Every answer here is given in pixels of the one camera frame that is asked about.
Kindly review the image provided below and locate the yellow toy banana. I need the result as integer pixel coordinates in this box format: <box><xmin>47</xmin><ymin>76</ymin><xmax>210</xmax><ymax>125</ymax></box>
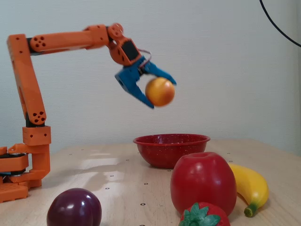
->
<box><xmin>227</xmin><ymin>163</ymin><xmax>269</xmax><ymax>218</ymax></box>

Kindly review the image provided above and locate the red speckled bowl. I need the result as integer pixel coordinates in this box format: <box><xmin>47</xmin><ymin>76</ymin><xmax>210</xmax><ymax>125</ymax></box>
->
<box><xmin>133</xmin><ymin>133</ymin><xmax>211</xmax><ymax>169</ymax></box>

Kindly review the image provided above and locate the red white black servo wire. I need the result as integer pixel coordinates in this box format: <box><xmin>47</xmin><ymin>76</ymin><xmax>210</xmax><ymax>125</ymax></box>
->
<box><xmin>137</xmin><ymin>48</ymin><xmax>153</xmax><ymax>71</ymax></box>

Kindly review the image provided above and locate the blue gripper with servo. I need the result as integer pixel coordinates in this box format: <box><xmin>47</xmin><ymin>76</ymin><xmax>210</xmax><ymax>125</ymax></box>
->
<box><xmin>114</xmin><ymin>58</ymin><xmax>177</xmax><ymax>109</ymax></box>

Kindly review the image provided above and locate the red toy strawberry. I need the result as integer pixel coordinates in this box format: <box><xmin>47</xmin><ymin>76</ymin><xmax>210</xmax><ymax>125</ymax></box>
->
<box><xmin>179</xmin><ymin>202</ymin><xmax>231</xmax><ymax>226</ymax></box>

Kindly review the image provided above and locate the orange toy peach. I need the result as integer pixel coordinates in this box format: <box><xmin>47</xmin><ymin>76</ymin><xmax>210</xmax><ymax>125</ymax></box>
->
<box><xmin>145</xmin><ymin>77</ymin><xmax>176</xmax><ymax>107</ymax></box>

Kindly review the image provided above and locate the black cable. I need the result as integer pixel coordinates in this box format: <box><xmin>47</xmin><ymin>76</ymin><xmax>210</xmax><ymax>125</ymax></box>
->
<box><xmin>259</xmin><ymin>0</ymin><xmax>301</xmax><ymax>47</ymax></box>

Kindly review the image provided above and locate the red toy apple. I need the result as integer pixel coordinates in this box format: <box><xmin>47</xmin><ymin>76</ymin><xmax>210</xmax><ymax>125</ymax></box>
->
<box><xmin>170</xmin><ymin>152</ymin><xmax>238</xmax><ymax>217</ymax></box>

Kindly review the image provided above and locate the purple toy plum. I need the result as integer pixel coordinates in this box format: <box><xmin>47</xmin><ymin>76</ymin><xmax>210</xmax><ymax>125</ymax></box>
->
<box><xmin>46</xmin><ymin>187</ymin><xmax>103</xmax><ymax>226</ymax></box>

